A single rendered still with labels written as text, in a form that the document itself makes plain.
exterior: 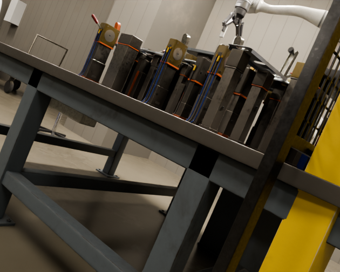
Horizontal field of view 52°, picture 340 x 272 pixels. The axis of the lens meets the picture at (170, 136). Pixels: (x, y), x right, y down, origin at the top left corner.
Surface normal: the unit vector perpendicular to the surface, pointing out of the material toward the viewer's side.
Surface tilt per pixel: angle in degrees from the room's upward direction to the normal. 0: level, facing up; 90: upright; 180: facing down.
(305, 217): 90
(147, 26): 90
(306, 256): 90
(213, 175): 90
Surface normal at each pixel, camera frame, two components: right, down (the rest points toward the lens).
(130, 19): -0.54, -0.18
